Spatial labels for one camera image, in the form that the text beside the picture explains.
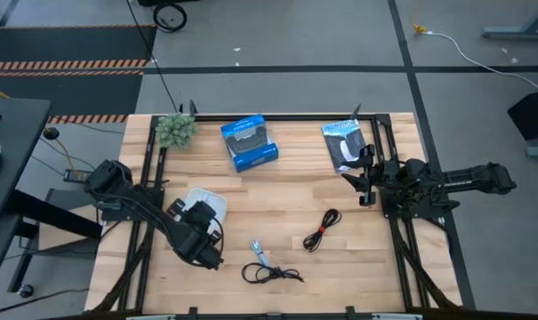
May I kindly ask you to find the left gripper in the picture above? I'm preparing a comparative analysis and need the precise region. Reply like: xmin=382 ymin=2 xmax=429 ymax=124
xmin=166 ymin=198 xmax=218 ymax=236

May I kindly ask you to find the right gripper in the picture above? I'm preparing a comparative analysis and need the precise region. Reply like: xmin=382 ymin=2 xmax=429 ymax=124
xmin=341 ymin=143 xmax=397 ymax=208

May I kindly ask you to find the Yellowstone book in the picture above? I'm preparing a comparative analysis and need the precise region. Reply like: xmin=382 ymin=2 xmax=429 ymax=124
xmin=320 ymin=117 xmax=376 ymax=174

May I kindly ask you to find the green potted succulent plant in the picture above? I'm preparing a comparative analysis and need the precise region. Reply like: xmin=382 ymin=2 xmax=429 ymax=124
xmin=155 ymin=112 xmax=199 ymax=150

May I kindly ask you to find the blue game controller box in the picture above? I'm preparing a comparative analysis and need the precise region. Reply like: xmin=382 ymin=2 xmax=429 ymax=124
xmin=219 ymin=113 xmax=280 ymax=173

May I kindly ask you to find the black power strip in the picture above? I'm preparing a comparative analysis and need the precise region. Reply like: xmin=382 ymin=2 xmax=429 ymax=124
xmin=62 ymin=168 xmax=91 ymax=184

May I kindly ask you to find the black hazard-striped floor mat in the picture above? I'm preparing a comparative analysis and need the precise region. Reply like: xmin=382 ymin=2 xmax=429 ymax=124
xmin=0 ymin=69 xmax=144 ymax=124
xmin=0 ymin=24 xmax=158 ymax=71

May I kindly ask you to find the black desk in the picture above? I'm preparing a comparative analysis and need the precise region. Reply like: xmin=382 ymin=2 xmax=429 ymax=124
xmin=0 ymin=95 xmax=103 ymax=303

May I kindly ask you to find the black box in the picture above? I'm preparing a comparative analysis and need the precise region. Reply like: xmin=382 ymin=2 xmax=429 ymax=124
xmin=506 ymin=90 xmax=538 ymax=142

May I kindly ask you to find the black equipment base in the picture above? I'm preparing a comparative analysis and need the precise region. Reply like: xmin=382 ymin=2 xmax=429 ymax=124
xmin=137 ymin=0 xmax=199 ymax=7

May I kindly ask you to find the grey-blue desk leg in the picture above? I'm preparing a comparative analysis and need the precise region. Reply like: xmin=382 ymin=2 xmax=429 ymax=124
xmin=481 ymin=0 xmax=538 ymax=42

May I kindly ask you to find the black cable with red tie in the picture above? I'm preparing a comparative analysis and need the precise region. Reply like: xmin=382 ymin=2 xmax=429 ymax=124
xmin=301 ymin=207 xmax=343 ymax=253

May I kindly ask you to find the light blue USB-C cable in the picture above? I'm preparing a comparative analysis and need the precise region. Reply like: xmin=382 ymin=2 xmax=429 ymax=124
xmin=249 ymin=239 xmax=272 ymax=268

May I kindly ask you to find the black aluminium table frame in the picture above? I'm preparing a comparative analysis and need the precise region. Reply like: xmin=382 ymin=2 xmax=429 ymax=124
xmin=88 ymin=100 xmax=463 ymax=320

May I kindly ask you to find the white bracket strip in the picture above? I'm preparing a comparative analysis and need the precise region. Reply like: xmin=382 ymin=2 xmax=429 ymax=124
xmin=124 ymin=313 xmax=177 ymax=320
xmin=371 ymin=313 xmax=424 ymax=320

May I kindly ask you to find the black USB-C cable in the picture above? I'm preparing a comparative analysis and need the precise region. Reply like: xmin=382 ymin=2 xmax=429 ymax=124
xmin=240 ymin=261 xmax=305 ymax=285

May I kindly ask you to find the yellow hanging cable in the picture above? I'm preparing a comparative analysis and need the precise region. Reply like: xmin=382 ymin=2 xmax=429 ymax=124
xmin=54 ymin=138 xmax=82 ymax=181

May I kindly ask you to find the long black floor cable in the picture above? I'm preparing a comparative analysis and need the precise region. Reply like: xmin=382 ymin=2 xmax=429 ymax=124
xmin=125 ymin=0 xmax=181 ymax=113

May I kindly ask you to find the yellow extension cable plug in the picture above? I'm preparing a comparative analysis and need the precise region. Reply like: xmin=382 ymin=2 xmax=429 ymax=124
xmin=409 ymin=0 xmax=428 ymax=35

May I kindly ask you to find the white floor cable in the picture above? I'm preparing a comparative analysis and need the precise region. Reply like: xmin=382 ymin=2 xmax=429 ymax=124
xmin=426 ymin=29 xmax=538 ymax=92

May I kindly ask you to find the coiled black floor cable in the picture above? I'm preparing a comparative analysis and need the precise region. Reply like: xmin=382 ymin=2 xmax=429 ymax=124
xmin=151 ymin=2 xmax=189 ymax=34

